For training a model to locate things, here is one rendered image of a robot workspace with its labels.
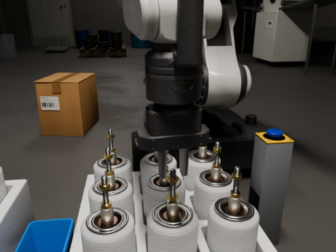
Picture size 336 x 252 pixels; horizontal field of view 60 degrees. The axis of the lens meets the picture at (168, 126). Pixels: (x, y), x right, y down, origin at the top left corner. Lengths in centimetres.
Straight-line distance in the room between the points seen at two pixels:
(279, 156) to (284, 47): 377
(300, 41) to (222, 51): 366
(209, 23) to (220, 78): 49
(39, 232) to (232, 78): 68
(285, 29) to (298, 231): 370
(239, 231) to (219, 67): 53
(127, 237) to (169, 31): 35
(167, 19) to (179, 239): 36
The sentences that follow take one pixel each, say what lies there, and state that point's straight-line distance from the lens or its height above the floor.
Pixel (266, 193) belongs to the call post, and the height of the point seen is 17.
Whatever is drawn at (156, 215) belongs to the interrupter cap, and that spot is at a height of 25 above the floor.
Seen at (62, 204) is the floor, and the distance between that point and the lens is 109.
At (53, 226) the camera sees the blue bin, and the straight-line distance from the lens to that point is 83.
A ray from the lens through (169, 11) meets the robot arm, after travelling 41.
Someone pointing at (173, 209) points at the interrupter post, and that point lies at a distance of 54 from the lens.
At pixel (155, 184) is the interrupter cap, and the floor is 25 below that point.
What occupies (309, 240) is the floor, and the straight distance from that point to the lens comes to 98.
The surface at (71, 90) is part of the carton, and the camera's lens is 160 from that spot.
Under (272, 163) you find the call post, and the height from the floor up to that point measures 26.
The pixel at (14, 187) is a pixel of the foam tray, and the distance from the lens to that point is 87.
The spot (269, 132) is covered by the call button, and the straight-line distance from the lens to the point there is 77.
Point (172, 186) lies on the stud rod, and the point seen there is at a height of 31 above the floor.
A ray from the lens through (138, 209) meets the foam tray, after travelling 70.
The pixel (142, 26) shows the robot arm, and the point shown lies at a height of 58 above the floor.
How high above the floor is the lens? 58
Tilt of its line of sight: 19 degrees down
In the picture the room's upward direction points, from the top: straight up
